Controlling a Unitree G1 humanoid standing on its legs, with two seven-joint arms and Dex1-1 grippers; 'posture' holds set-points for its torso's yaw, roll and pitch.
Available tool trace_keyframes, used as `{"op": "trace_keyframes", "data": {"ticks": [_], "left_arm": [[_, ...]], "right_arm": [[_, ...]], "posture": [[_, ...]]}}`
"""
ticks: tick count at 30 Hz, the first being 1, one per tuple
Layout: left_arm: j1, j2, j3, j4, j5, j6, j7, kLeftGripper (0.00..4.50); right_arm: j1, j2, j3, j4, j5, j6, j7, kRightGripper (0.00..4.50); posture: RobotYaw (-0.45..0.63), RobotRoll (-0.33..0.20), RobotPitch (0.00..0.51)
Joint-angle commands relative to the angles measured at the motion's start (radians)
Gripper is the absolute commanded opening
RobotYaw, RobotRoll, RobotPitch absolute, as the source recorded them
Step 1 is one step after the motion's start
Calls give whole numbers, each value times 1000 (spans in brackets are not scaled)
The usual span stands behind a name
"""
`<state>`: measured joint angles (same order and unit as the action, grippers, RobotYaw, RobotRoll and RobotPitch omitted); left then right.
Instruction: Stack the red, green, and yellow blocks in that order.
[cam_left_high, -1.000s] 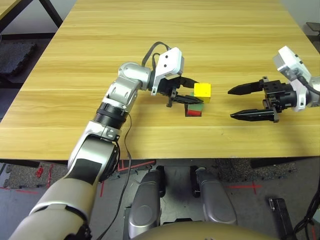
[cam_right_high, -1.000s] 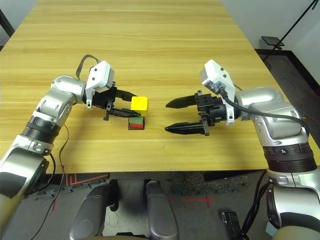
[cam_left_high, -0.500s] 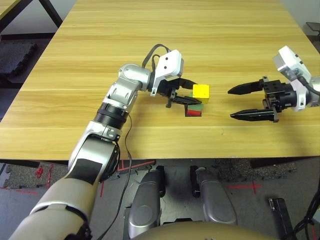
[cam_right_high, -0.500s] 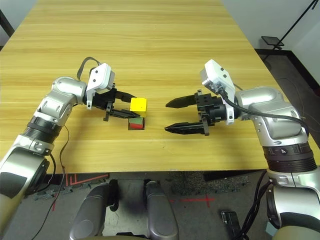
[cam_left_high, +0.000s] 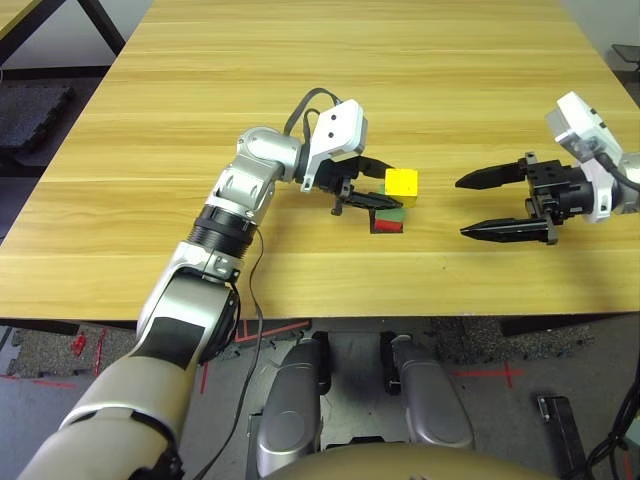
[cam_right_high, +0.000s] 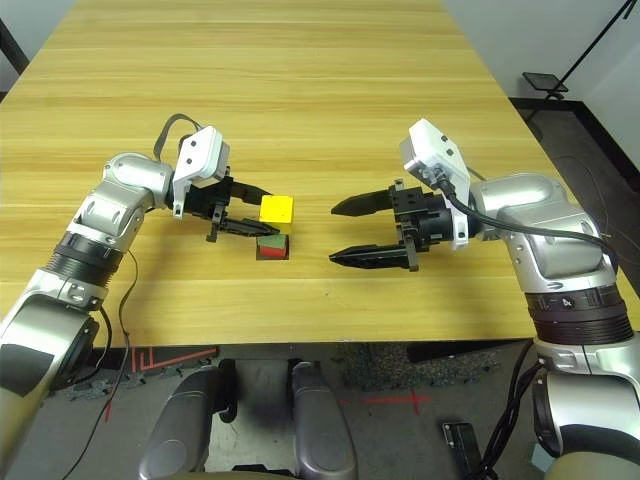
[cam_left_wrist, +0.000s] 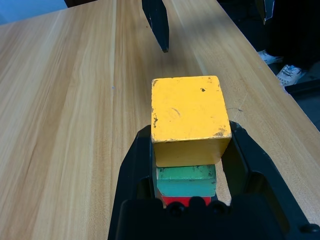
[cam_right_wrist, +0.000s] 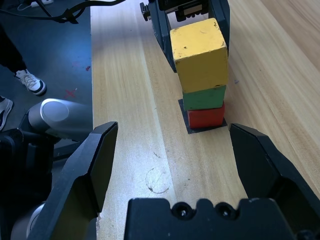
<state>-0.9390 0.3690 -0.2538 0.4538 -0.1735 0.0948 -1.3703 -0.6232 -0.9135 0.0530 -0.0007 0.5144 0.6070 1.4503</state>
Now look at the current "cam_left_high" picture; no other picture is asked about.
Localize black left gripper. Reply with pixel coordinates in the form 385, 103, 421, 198
319, 155, 404, 217

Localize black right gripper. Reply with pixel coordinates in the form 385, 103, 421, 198
454, 152, 599, 246

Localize yellow wooden block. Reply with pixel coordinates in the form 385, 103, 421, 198
383, 168, 420, 210

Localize green wooden block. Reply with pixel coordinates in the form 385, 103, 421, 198
374, 184, 407, 222

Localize black square marker pad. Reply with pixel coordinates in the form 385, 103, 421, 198
368, 209, 405, 235

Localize speckled foam floor mat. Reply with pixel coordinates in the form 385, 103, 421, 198
9, 324, 141, 379
429, 314, 594, 364

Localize red tape cross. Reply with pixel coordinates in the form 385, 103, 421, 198
452, 363, 526, 389

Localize grey right robot leg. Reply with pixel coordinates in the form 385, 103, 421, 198
382, 330, 475, 450

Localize grey robot leg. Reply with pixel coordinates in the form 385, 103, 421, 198
254, 332, 331, 476
382, 330, 475, 450

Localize grey left robot leg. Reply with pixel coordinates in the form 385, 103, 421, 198
254, 332, 331, 476

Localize black floor plate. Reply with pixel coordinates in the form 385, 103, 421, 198
537, 395, 589, 480

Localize tan robot torso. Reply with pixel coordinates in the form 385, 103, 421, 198
259, 442, 566, 480

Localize black metal table leg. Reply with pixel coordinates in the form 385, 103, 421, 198
77, 0, 126, 51

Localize black foam floor mat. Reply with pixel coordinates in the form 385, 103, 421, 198
0, 84, 76, 166

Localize yellow side table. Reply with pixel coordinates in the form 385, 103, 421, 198
0, 0, 66, 61

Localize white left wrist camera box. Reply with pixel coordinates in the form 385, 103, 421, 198
299, 98, 370, 194

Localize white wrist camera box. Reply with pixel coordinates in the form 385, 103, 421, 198
299, 98, 370, 194
544, 91, 626, 225

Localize black left camera cable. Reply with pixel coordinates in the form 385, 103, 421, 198
283, 87, 344, 146

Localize black camera cable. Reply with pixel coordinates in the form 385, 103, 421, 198
283, 87, 344, 146
597, 152, 640, 194

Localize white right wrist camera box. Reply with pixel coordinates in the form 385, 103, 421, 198
544, 91, 626, 225

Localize black right camera cable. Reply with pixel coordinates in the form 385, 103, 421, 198
597, 152, 640, 194

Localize thin black hanging cable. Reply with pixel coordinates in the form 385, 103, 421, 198
192, 227, 266, 480

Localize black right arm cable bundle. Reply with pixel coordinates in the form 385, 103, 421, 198
584, 382, 640, 480

